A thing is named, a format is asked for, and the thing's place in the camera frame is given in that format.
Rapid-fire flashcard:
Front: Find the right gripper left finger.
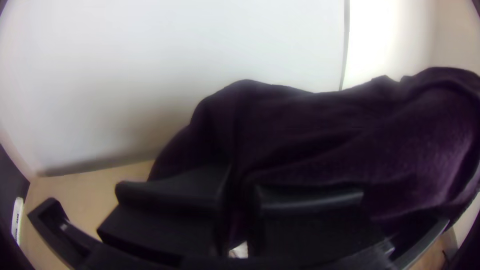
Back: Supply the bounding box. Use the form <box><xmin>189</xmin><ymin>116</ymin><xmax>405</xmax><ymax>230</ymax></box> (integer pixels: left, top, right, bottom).
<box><xmin>96</xmin><ymin>164</ymin><xmax>235</xmax><ymax>260</ymax></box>

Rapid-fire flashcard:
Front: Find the dark t-shirt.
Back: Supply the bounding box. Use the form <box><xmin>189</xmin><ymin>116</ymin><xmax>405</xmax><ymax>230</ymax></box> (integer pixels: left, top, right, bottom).
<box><xmin>147</xmin><ymin>66</ymin><xmax>480</xmax><ymax>260</ymax></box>

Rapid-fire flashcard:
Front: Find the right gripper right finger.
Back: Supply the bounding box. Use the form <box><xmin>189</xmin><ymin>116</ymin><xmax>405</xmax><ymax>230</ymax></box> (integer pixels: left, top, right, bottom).
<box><xmin>246</xmin><ymin>184</ymin><xmax>393</xmax><ymax>260</ymax></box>

